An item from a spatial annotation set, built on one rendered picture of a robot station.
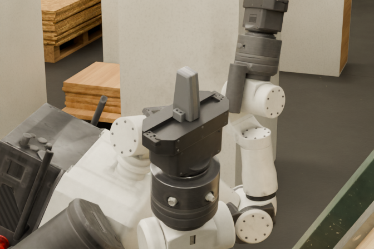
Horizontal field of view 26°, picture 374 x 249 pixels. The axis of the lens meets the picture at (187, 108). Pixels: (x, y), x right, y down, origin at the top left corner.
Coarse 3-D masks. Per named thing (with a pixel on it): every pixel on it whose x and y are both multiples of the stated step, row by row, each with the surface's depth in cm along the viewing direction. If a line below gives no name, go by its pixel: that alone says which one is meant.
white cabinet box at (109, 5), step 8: (104, 0) 578; (112, 0) 575; (104, 8) 580; (112, 8) 577; (104, 16) 582; (112, 16) 579; (104, 24) 584; (112, 24) 582; (104, 32) 586; (112, 32) 584; (104, 40) 588; (112, 40) 586; (104, 48) 590; (112, 48) 588; (104, 56) 592; (112, 56) 590
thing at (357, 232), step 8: (368, 208) 164; (360, 216) 166; (368, 216) 160; (360, 224) 162; (368, 224) 161; (352, 232) 164; (360, 232) 162; (368, 232) 161; (344, 240) 166; (352, 240) 163; (360, 240) 162; (336, 248) 167; (344, 248) 164; (352, 248) 163
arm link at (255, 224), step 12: (228, 192) 166; (228, 204) 165; (240, 216) 164; (252, 216) 163; (264, 216) 164; (240, 228) 164; (252, 228) 164; (264, 228) 165; (240, 240) 166; (252, 240) 165
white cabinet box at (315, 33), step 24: (312, 0) 627; (336, 0) 621; (288, 24) 640; (312, 24) 633; (336, 24) 627; (288, 48) 646; (312, 48) 639; (336, 48) 633; (312, 72) 646; (336, 72) 639
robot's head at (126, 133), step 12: (120, 120) 133; (132, 120) 132; (120, 132) 133; (132, 132) 132; (120, 144) 133; (132, 144) 132; (120, 156) 138; (132, 156) 137; (144, 156) 137; (132, 168) 136; (144, 168) 137
